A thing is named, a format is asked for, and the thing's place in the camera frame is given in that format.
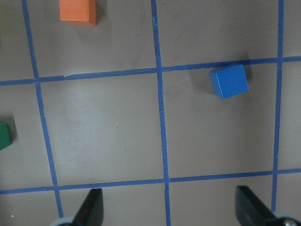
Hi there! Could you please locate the green wooden block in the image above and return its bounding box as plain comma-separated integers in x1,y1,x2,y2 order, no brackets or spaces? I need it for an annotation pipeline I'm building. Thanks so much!
0,122,11,150

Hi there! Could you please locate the orange wooden block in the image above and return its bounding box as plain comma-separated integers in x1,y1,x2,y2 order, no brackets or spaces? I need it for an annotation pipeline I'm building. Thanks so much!
59,0,97,26

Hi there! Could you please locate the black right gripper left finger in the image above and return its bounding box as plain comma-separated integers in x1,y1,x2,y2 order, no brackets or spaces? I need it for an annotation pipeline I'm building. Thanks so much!
73,188,104,226

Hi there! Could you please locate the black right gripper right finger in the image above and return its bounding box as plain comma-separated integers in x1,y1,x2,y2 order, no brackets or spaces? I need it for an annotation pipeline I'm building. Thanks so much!
235,186,280,226

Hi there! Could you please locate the blue wooden block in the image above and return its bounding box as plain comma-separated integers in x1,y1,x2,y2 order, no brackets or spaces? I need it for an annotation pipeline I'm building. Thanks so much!
209,65,249,98

